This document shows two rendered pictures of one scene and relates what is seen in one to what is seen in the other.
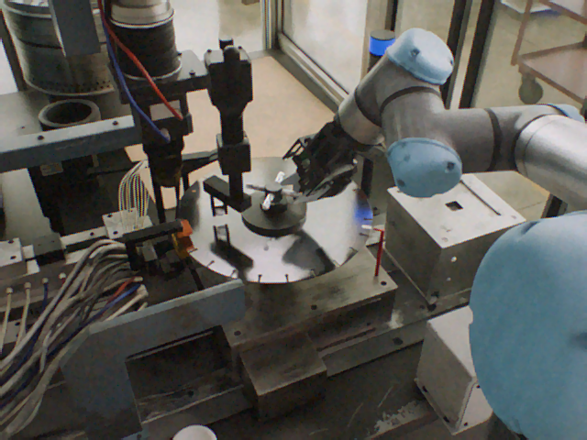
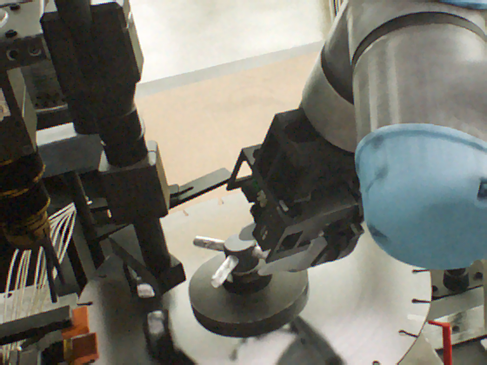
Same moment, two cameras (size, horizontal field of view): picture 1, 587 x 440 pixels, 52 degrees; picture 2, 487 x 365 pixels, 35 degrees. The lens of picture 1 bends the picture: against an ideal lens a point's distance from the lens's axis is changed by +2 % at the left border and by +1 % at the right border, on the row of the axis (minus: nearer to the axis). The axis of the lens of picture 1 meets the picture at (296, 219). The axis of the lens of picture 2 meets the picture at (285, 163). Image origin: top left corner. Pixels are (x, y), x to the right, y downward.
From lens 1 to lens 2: 34 cm
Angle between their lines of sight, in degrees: 15
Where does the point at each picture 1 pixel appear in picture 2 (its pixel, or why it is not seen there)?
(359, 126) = (333, 115)
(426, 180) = (433, 226)
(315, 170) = (272, 209)
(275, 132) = not seen: hidden behind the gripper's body
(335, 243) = (348, 351)
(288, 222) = (265, 308)
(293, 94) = not seen: hidden behind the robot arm
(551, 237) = not seen: outside the picture
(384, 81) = (357, 11)
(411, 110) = (400, 63)
